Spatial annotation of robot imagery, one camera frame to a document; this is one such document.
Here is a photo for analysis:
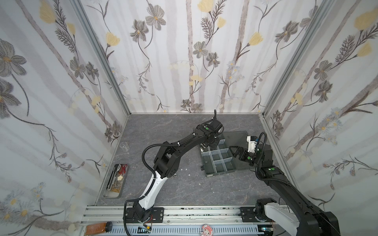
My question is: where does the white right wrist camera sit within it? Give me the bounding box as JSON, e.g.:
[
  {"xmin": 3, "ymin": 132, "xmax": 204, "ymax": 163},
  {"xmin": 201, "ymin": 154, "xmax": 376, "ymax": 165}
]
[{"xmin": 247, "ymin": 136, "xmax": 258, "ymax": 153}]

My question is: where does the pink figurine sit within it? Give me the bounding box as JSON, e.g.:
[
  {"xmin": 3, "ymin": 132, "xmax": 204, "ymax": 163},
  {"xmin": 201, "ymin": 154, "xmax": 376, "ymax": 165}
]
[{"xmin": 200, "ymin": 224, "xmax": 214, "ymax": 236}]

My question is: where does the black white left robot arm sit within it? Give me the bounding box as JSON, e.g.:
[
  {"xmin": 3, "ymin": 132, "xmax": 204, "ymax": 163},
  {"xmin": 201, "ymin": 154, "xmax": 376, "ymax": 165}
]
[{"xmin": 123, "ymin": 111, "xmax": 224, "ymax": 224}]

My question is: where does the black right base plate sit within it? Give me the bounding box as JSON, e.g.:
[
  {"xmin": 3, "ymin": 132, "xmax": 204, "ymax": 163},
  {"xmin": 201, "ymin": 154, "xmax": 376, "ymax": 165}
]
[{"xmin": 239, "ymin": 206, "xmax": 273, "ymax": 223}]

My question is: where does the clear plastic cup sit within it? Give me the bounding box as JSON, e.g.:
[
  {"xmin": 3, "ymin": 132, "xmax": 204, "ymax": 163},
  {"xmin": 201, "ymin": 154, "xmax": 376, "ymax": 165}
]
[{"xmin": 119, "ymin": 142, "xmax": 130, "ymax": 152}]

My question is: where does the orange black tool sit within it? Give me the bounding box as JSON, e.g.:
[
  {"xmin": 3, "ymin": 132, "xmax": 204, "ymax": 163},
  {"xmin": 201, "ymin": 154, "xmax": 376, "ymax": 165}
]
[{"xmin": 84, "ymin": 221, "xmax": 113, "ymax": 236}]

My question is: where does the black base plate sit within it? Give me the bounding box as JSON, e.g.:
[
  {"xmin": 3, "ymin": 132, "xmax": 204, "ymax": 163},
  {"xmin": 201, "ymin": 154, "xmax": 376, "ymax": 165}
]
[
  {"xmin": 123, "ymin": 207, "xmax": 164, "ymax": 223},
  {"xmin": 239, "ymin": 206, "xmax": 273, "ymax": 223}
]

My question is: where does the metal tool tray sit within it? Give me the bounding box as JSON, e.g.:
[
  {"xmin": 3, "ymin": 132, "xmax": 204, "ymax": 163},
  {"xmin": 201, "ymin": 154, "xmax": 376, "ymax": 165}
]
[{"xmin": 103, "ymin": 164, "xmax": 129, "ymax": 198}]

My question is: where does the green plastic organizer box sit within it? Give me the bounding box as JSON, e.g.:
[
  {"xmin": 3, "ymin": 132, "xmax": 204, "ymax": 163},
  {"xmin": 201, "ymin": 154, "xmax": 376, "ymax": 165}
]
[{"xmin": 200, "ymin": 131, "xmax": 254, "ymax": 177}]

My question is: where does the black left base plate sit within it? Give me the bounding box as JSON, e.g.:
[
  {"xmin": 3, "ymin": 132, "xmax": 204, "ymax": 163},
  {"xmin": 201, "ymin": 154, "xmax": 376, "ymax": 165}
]
[{"xmin": 123, "ymin": 207, "xmax": 164, "ymax": 223}]

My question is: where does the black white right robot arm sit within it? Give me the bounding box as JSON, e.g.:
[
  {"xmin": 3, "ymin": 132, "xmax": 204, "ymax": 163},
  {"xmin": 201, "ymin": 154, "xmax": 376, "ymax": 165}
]
[{"xmin": 229, "ymin": 132, "xmax": 340, "ymax": 236}]

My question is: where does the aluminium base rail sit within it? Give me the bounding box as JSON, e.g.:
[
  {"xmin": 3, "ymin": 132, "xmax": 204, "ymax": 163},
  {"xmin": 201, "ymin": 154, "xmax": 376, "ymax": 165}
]
[{"xmin": 79, "ymin": 204, "xmax": 291, "ymax": 236}]

